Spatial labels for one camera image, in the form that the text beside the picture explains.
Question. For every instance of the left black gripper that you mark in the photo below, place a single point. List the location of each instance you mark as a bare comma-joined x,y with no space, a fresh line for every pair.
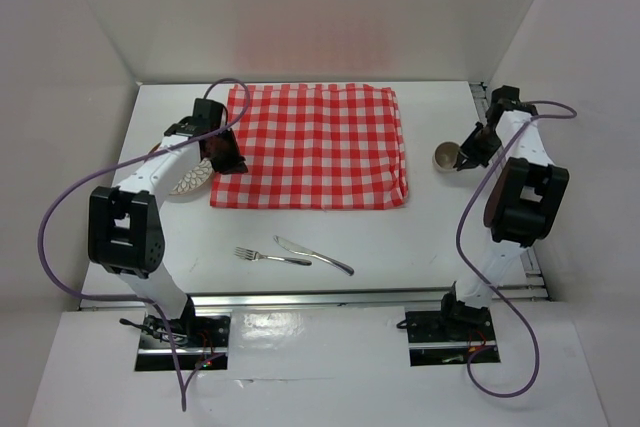
235,163

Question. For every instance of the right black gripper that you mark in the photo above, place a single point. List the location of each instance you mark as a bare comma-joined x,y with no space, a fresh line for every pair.
467,151

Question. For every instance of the brown paper cup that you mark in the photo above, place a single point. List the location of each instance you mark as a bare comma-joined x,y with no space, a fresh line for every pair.
445,157

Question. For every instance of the red white checkered cloth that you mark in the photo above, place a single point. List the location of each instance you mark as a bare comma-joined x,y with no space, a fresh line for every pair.
316,146

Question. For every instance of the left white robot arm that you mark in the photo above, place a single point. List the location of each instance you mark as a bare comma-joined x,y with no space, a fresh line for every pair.
125,235

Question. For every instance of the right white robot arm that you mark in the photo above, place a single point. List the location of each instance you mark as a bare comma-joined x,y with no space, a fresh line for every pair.
520,209

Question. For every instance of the patterned plate brown rim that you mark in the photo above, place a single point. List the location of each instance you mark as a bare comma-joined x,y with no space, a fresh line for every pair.
192,179

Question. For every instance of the silver fork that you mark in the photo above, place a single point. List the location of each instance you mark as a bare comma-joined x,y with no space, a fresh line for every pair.
253,256

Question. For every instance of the silver table knife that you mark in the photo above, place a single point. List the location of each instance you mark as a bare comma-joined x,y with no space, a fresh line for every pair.
300,250

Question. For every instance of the aluminium front rail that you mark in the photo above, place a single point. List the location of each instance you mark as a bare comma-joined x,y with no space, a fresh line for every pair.
327,298

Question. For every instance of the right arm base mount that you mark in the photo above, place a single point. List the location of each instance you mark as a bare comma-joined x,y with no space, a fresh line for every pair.
433,343

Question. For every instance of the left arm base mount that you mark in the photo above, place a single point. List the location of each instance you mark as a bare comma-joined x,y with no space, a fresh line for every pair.
205,346

